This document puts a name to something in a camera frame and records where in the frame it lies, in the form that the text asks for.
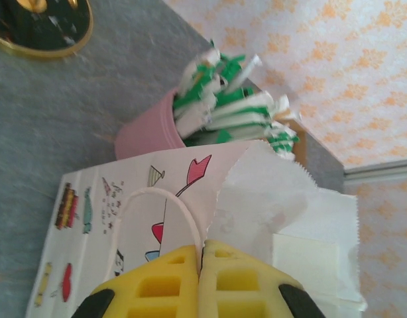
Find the white printed paper bag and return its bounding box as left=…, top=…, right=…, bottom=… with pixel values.
left=24, top=138, right=369, bottom=318

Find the aluminium frame post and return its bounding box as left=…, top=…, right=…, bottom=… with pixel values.
left=342, top=158, right=407, bottom=182

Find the pink straw holder cup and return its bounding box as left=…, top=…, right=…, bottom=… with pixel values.
left=113, top=87, right=188, bottom=162

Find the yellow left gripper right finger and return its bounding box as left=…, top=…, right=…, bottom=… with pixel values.
left=198, top=239, right=307, bottom=318

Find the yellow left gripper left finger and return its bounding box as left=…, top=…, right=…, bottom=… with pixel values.
left=70, top=244, right=203, bottom=318

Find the black gold rack base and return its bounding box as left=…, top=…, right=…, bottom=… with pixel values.
left=0, top=0, right=93, bottom=60

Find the green white wrapped straw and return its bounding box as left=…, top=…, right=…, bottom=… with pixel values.
left=223, top=54, right=262, bottom=93
left=266, top=122, right=300, bottom=163
left=180, top=48, right=221, bottom=100
left=209, top=92, right=290, bottom=123
left=203, top=109, right=274, bottom=133

